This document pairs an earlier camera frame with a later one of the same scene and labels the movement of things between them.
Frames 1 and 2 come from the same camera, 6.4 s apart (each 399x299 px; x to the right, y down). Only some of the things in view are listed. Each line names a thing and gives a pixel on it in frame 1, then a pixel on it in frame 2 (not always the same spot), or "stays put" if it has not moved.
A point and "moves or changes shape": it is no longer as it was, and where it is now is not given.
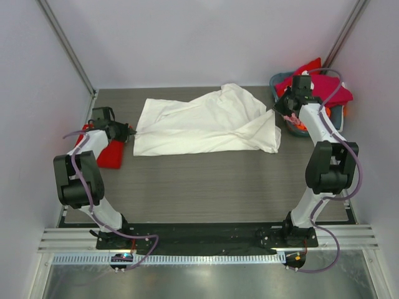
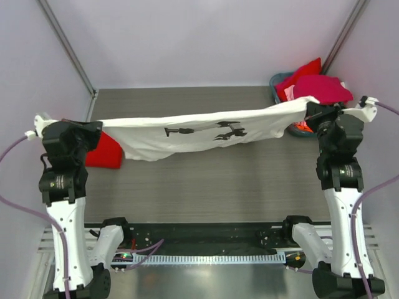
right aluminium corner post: x=356 y=14 stays put
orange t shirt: x=302 y=126 stays put
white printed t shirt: x=229 y=118 moves or changes shape
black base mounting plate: x=207 y=238 stays put
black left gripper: x=126 y=131 → x=92 y=129
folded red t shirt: x=111 y=157 stays put
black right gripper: x=281 y=104 → x=316 y=109
